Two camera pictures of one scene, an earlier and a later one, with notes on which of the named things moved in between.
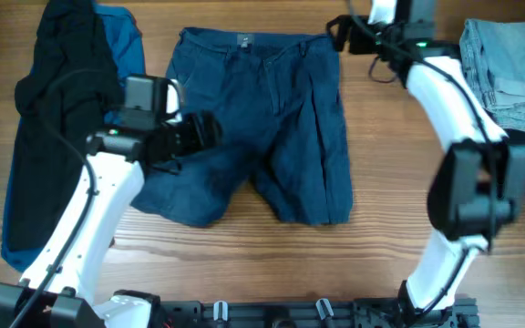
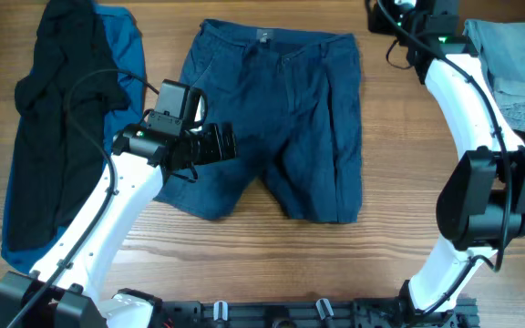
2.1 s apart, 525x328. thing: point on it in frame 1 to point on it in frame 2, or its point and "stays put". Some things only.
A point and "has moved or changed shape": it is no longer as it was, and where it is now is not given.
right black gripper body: x=340 y=29 to x=378 y=21
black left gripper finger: x=212 y=129 to x=229 y=141
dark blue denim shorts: x=280 y=100 has moved or changed shape
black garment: x=61 y=105 stays put
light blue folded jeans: x=510 y=64 stays put
